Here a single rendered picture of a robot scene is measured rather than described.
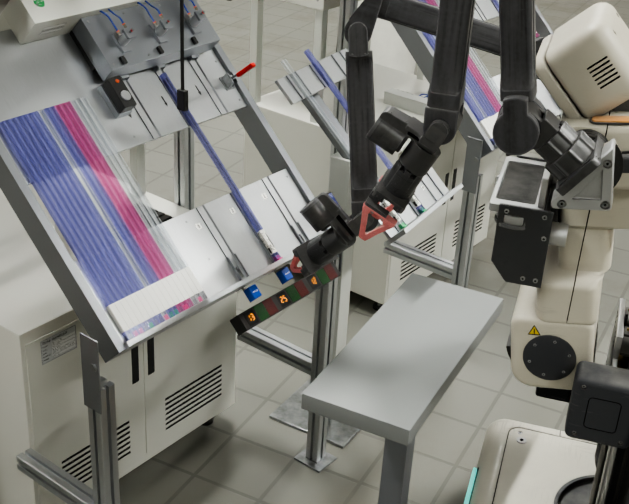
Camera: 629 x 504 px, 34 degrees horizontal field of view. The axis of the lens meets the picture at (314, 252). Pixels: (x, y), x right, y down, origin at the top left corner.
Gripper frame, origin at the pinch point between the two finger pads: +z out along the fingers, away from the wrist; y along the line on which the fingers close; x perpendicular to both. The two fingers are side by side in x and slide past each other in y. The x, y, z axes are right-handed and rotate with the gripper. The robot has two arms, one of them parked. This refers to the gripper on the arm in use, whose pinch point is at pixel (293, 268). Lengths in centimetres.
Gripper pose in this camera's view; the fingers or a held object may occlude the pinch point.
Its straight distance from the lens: 231.9
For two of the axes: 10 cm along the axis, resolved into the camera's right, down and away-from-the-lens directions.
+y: -6.4, 3.4, -6.9
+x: 5.2, 8.6, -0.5
